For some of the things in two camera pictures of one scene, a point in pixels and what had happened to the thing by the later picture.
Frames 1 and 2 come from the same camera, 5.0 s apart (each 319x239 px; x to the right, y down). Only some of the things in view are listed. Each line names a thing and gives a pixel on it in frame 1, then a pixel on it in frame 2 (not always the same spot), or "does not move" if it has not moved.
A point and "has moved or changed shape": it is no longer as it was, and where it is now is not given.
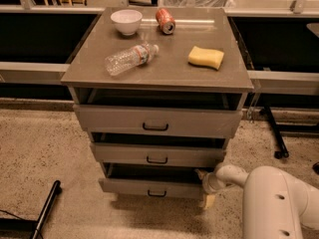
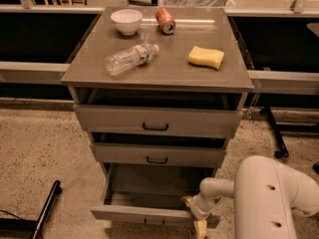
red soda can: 165,21 does not move
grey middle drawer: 159,154 does not move
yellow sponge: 206,57 does not move
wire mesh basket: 197,1 does not move
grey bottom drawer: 158,180 has moved or changed shape
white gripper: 208,182 -> 200,209
